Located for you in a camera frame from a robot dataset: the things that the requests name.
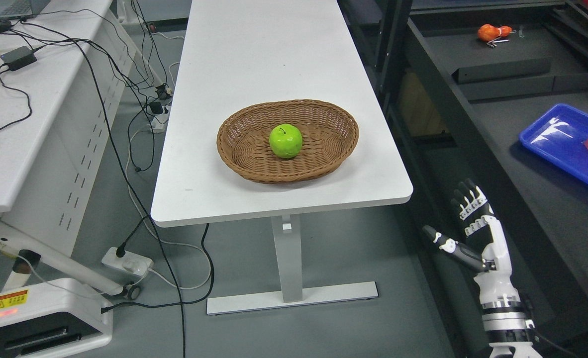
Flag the green apple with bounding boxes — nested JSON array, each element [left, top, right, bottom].
[[269, 124, 302, 159]]

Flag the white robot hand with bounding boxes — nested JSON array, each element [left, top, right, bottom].
[[422, 179, 521, 304]]

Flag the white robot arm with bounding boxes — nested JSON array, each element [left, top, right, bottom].
[[423, 179, 539, 358]]

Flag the brown wicker basket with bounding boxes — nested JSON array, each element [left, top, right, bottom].
[[217, 99, 359, 184]]

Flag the black metal shelf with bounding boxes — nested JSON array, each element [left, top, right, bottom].
[[339, 0, 588, 358]]

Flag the orange toy fruit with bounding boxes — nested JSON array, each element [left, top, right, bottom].
[[477, 23, 513, 42]]

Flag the grey laptop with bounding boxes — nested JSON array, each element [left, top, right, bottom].
[[0, 0, 51, 20]]

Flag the blue plastic tray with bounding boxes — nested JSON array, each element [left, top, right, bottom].
[[519, 103, 588, 185]]

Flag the black power adapter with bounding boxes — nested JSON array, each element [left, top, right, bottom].
[[0, 47, 37, 71]]

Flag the white table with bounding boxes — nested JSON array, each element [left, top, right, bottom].
[[150, 0, 414, 315]]

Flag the white power strip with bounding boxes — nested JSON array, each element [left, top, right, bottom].
[[101, 247, 154, 278], [148, 101, 171, 134]]

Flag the white side desk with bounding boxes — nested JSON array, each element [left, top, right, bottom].
[[0, 0, 135, 256]]

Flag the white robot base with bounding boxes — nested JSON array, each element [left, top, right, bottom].
[[0, 278, 113, 358]]

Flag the black cable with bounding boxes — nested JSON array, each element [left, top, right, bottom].
[[20, 15, 215, 358]]

